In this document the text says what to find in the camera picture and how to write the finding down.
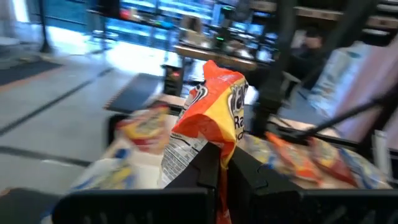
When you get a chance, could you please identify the black box with red light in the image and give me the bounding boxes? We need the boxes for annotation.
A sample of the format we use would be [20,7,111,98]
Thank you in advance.
[163,63,184,96]

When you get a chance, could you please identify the person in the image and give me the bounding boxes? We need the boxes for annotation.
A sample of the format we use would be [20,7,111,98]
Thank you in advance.
[292,26,330,82]

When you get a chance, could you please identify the black hazard-striped floor mat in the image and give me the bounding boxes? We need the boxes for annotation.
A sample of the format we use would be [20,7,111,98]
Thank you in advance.
[0,60,63,86]
[104,73,162,114]

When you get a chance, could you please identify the black pole stand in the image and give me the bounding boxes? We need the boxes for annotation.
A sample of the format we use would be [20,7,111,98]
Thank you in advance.
[37,0,53,54]

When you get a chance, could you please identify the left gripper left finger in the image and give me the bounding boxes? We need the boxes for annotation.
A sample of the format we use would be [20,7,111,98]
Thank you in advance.
[52,142,223,224]

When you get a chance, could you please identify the orange Maruchan chicken ramen pack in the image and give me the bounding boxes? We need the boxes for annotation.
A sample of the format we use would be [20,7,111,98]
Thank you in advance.
[159,59,250,224]
[267,132,324,184]

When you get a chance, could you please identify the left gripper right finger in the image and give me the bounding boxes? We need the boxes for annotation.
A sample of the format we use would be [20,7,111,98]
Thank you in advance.
[226,146,398,224]

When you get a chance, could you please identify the wooden desk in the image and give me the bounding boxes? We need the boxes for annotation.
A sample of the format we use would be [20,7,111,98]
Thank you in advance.
[174,45,259,72]

